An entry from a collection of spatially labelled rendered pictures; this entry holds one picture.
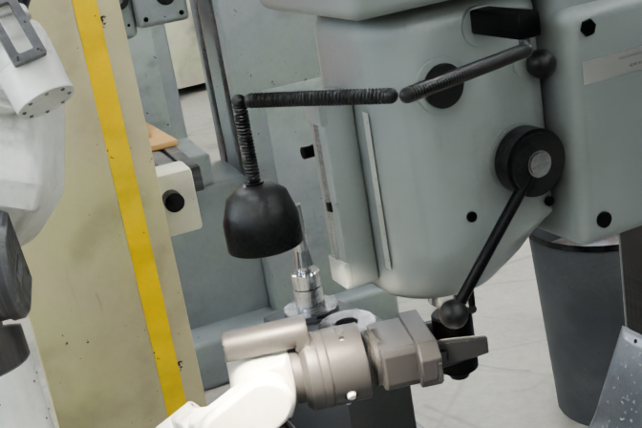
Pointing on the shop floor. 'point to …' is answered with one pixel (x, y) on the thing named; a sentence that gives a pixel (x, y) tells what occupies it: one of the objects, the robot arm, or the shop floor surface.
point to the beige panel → (104, 224)
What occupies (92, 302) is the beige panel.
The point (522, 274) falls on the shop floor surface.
